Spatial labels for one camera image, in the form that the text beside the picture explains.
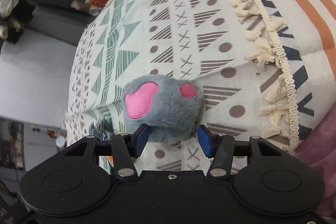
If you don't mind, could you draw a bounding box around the black clothing pile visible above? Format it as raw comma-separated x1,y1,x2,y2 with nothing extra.
1,0,35,47

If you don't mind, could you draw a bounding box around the grey pink plush slipper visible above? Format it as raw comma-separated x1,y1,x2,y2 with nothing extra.
122,75,205,143

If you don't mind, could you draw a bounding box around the patterned white green blanket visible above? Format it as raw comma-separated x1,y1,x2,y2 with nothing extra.
61,0,289,171

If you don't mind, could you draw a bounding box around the pink purple cloth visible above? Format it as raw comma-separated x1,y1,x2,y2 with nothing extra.
295,111,335,219

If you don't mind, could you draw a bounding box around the striped tasselled throw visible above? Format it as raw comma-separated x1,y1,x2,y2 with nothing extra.
202,0,336,153

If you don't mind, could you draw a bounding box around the white cylinder container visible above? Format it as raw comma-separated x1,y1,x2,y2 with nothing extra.
55,135,67,149

